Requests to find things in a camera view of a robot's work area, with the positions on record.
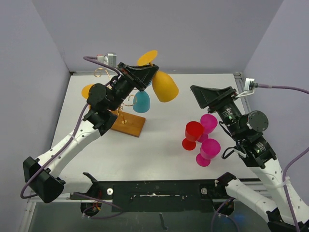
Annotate pink wine glass rear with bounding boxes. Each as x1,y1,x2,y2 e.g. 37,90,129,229
197,114,218,143

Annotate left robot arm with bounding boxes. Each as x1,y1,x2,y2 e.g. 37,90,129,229
23,63,159,203

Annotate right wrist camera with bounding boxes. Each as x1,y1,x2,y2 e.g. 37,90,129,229
236,78,258,99

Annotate blue wine glass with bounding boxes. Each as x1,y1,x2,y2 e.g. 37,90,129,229
132,90,150,113

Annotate yellow wine glass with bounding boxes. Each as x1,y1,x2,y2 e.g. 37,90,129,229
81,84,93,100

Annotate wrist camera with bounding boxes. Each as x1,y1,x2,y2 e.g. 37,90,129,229
236,78,258,99
97,53,117,68

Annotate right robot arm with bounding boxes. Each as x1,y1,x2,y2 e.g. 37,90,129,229
190,85,309,232

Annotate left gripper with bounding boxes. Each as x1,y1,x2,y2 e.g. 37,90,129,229
108,62,158,112

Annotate red wine glass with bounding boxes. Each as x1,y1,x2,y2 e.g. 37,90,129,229
182,121,204,151

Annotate pink wine glass front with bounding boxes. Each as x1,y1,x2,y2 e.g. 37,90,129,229
196,138,221,167

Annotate gold wire glass rack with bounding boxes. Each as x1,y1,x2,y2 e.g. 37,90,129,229
87,83,146,137

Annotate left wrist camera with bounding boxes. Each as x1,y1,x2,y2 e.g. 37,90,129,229
97,53,117,68

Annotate orange wine glass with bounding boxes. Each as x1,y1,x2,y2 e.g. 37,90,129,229
137,50,179,102

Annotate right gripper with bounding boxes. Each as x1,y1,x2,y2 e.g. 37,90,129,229
189,85,243,139

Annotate pink wine glass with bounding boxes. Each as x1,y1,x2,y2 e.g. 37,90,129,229
197,114,218,143
196,138,221,167

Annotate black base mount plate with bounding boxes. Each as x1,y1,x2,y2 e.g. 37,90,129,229
84,173,229,213

